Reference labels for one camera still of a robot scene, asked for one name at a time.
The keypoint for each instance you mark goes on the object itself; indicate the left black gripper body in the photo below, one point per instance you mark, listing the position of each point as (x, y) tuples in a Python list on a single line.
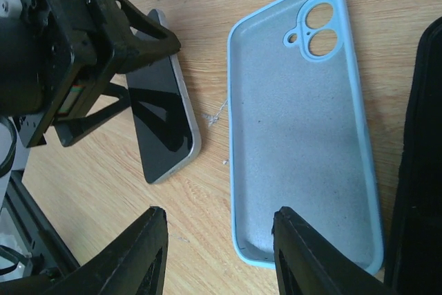
[(70, 77)]

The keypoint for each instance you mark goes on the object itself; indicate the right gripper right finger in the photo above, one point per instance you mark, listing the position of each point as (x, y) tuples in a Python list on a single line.
[(307, 263)]

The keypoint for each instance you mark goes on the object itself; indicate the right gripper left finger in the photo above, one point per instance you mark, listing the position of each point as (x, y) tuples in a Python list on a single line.
[(134, 263)]

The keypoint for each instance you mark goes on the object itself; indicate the small black phone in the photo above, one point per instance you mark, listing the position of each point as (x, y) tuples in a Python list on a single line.
[(167, 131)]

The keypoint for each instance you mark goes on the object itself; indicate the black phone case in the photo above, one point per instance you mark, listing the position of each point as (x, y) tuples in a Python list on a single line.
[(413, 258)]

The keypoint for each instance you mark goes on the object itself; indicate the light blue phone case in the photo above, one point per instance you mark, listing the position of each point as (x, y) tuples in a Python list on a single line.
[(298, 133)]

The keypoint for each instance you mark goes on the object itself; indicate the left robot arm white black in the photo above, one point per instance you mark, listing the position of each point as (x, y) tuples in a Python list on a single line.
[(21, 92)]

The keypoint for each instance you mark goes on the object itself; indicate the black front rail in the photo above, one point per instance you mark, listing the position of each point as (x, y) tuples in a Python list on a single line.
[(36, 248)]

